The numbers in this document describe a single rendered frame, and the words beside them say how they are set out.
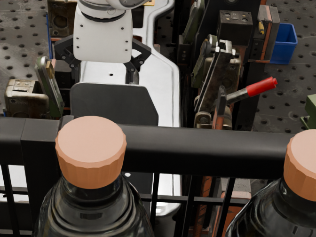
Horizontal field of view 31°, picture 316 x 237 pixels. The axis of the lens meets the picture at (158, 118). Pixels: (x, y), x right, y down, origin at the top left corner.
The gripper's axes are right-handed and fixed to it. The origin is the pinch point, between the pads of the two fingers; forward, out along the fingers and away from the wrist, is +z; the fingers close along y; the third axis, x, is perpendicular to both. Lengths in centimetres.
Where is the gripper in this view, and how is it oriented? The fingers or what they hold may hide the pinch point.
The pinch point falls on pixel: (103, 79)
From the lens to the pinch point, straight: 106.8
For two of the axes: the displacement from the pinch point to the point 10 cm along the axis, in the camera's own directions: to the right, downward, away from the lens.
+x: -0.2, 6.9, -7.2
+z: -0.7, 7.2, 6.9
